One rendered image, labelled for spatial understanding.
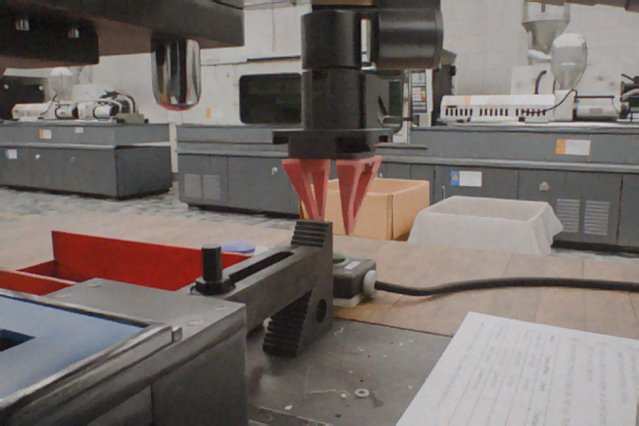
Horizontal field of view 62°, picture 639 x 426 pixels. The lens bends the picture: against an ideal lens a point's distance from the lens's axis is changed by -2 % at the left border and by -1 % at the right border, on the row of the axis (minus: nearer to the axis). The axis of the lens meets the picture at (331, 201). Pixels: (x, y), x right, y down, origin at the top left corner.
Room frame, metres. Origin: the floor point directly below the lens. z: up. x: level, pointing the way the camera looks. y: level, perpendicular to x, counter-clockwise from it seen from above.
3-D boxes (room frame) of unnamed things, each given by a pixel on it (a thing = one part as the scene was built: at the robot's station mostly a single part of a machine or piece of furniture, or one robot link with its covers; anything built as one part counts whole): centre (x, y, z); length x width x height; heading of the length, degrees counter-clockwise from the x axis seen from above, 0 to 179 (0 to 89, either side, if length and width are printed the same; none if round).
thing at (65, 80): (7.64, 3.55, 1.60); 2.54 x 0.84 x 1.26; 62
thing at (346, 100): (0.51, 0.00, 1.08); 0.10 x 0.07 x 0.07; 66
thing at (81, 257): (0.42, 0.20, 0.93); 0.25 x 0.12 x 0.06; 66
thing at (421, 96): (4.68, -0.78, 1.27); 0.23 x 0.18 x 0.38; 152
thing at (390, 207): (2.73, -0.17, 0.43); 0.59 x 0.54 x 0.58; 152
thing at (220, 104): (5.79, 0.25, 1.24); 2.95 x 0.98 x 0.90; 62
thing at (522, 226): (2.49, -0.76, 0.40); 0.69 x 0.60 x 0.50; 151
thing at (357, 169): (0.51, 0.00, 1.01); 0.07 x 0.07 x 0.09; 66
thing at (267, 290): (0.34, 0.05, 0.95); 0.15 x 0.03 x 0.10; 156
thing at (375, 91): (0.56, -0.02, 1.08); 0.11 x 0.07 x 0.06; 156
